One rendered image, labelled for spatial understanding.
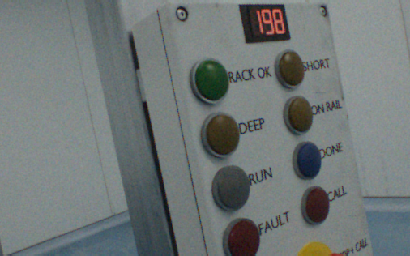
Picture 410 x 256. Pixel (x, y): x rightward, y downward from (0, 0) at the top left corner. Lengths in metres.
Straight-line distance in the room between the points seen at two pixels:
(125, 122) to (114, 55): 0.05
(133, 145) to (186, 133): 0.08
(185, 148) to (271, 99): 0.08
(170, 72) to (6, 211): 3.93
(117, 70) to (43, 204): 3.99
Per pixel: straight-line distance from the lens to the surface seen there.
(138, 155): 0.33
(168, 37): 0.27
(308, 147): 0.33
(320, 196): 0.34
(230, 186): 0.27
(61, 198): 4.38
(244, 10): 0.31
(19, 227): 4.23
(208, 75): 0.27
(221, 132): 0.27
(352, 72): 3.40
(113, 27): 0.34
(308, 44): 0.36
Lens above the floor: 1.01
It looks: 3 degrees down
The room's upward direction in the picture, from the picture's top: 11 degrees counter-clockwise
